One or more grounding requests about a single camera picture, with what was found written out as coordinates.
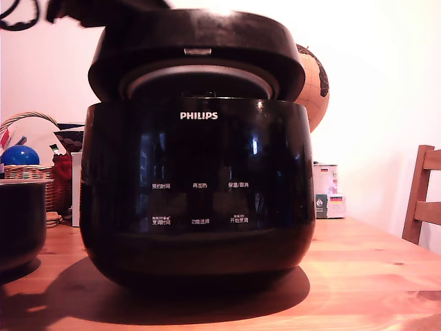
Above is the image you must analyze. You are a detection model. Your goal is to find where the blue ball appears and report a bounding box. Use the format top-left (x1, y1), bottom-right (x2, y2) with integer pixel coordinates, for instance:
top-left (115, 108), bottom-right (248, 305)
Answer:
top-left (1, 144), bottom-right (41, 166)

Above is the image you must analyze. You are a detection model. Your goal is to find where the black inner pot pale rim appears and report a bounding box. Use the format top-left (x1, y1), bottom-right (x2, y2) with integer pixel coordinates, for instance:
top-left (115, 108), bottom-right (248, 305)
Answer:
top-left (0, 178), bottom-right (48, 274)

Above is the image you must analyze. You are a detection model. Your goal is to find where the stack of cork coasters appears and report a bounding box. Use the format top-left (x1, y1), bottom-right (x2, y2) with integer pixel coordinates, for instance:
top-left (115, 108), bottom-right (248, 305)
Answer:
top-left (45, 211), bottom-right (63, 229)

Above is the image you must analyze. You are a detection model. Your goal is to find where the red glass goblet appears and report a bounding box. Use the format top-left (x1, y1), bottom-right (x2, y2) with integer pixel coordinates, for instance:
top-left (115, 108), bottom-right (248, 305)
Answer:
top-left (51, 154), bottom-right (74, 214)

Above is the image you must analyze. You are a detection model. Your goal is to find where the black cable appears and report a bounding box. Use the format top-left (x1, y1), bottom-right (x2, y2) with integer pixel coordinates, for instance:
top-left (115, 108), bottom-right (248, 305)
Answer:
top-left (0, 0), bottom-right (48, 32)

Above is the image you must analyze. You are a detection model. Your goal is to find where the black rice cooker lid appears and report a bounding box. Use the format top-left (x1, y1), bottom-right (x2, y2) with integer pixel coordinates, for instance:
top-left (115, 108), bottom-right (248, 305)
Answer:
top-left (87, 9), bottom-right (307, 104)

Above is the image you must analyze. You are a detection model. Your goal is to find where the red dotted paper bag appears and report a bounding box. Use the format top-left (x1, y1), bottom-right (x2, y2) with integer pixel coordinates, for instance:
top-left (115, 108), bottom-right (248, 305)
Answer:
top-left (52, 123), bottom-right (85, 153)

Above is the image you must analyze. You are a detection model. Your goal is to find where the wooden chair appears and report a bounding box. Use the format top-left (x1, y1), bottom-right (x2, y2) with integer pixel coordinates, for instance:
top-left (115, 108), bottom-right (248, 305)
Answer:
top-left (401, 144), bottom-right (441, 246)

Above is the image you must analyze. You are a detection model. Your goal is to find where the white Porlex box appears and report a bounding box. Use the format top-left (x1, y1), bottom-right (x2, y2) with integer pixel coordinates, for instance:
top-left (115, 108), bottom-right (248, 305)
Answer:
top-left (70, 151), bottom-right (83, 228)

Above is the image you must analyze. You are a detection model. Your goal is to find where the white and green carton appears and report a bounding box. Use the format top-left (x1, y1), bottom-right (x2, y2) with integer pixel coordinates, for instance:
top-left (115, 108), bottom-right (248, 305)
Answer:
top-left (314, 192), bottom-right (347, 220)

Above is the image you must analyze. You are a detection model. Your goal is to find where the black Philips rice cooker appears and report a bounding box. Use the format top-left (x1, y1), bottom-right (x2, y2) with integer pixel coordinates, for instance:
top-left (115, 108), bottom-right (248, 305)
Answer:
top-left (79, 96), bottom-right (317, 289)

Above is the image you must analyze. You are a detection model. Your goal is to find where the wicker basket with handle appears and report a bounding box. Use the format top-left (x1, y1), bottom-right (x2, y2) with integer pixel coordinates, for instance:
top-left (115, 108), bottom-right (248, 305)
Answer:
top-left (0, 110), bottom-right (74, 214)

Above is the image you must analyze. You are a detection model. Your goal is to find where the brown cork globe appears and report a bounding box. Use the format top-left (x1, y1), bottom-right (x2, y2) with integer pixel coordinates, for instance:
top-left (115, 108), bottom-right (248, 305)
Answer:
top-left (294, 43), bottom-right (331, 134)

